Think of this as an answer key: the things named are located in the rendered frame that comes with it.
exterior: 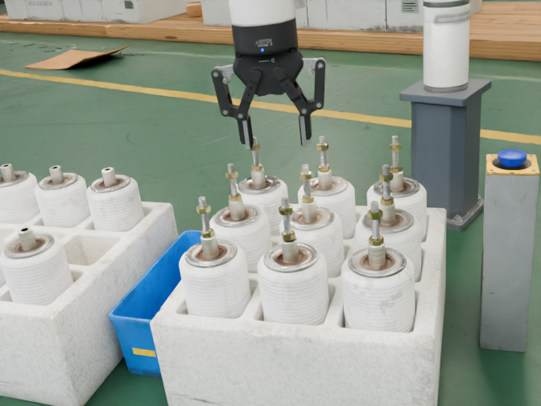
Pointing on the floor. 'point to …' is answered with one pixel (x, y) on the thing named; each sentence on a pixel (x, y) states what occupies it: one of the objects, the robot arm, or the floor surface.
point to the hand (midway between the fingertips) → (275, 134)
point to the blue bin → (149, 307)
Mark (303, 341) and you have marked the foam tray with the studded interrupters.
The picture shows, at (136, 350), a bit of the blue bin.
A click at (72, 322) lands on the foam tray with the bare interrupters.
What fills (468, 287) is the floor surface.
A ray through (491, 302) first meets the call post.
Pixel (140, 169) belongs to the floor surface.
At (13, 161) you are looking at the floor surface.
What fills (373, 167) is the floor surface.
